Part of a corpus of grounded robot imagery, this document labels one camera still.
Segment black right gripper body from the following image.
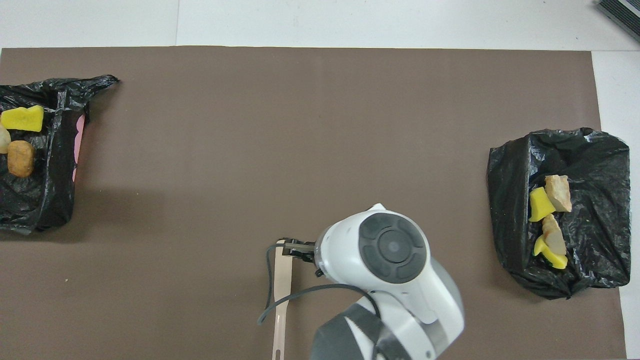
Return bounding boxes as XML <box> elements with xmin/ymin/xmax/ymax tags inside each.
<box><xmin>298</xmin><ymin>241</ymin><xmax>325</xmax><ymax>278</ymax></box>

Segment yellow sponge piece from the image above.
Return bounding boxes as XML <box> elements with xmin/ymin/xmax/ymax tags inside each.
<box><xmin>528</xmin><ymin>186</ymin><xmax>556</xmax><ymax>223</ymax></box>
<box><xmin>532</xmin><ymin>235</ymin><xmax>569</xmax><ymax>270</ymax></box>
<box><xmin>0</xmin><ymin>105</ymin><xmax>45</xmax><ymax>133</ymax></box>

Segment right black garbage bag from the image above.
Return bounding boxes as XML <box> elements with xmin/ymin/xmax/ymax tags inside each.
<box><xmin>487</xmin><ymin>128</ymin><xmax>632</xmax><ymax>301</ymax></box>

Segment brown bread roll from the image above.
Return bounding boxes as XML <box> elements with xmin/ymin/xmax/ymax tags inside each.
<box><xmin>7</xmin><ymin>140</ymin><xmax>36</xmax><ymax>179</ymax></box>

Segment grey ribbed panel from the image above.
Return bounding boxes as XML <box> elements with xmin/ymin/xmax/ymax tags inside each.
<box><xmin>596</xmin><ymin>0</ymin><xmax>640</xmax><ymax>43</ymax></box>

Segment beige foam chunk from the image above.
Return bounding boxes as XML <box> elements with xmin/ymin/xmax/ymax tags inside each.
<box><xmin>544</xmin><ymin>174</ymin><xmax>573</xmax><ymax>213</ymax></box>
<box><xmin>542</xmin><ymin>213</ymin><xmax>568</xmax><ymax>256</ymax></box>

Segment black bag lining pink bin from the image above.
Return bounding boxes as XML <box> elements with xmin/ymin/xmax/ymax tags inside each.
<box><xmin>0</xmin><ymin>74</ymin><xmax>120</xmax><ymax>236</ymax></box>

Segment beige hand brush black bristles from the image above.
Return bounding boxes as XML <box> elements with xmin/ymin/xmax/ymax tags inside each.
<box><xmin>272</xmin><ymin>239</ymin><xmax>293</xmax><ymax>360</ymax></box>

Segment pink plastic bin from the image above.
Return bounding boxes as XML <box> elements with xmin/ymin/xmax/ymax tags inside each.
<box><xmin>71</xmin><ymin>114</ymin><xmax>86</xmax><ymax>183</ymax></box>

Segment brown table mat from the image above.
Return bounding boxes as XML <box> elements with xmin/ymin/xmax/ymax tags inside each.
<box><xmin>0</xmin><ymin>46</ymin><xmax>627</xmax><ymax>360</ymax></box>

